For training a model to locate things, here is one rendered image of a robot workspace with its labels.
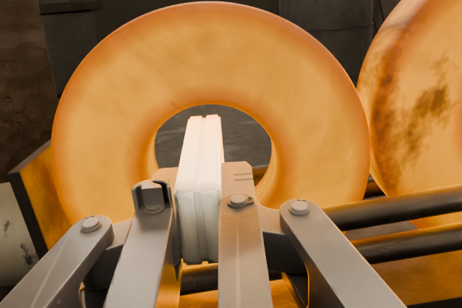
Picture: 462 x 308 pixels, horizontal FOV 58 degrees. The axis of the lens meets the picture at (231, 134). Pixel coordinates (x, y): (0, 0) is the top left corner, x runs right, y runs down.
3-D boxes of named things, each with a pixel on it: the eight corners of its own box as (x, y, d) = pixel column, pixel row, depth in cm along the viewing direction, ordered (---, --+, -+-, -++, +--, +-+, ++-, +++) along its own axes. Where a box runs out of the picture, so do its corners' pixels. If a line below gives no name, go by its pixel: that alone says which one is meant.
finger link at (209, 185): (196, 190, 13) (219, 188, 13) (204, 115, 20) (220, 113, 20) (205, 266, 14) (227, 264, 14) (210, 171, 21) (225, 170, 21)
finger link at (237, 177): (220, 240, 12) (324, 233, 12) (220, 161, 17) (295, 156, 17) (224, 281, 12) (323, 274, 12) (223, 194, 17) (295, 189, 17)
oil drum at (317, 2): (264, 114, 293) (257, -21, 266) (322, 98, 326) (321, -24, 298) (329, 131, 247) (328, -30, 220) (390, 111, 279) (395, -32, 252)
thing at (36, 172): (116, 276, 28) (68, 124, 24) (125, 275, 28) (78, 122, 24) (80, 370, 21) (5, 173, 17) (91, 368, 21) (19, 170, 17)
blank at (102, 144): (31, 31, 21) (-4, 36, 18) (339, -29, 20) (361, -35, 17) (113, 287, 26) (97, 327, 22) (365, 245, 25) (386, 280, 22)
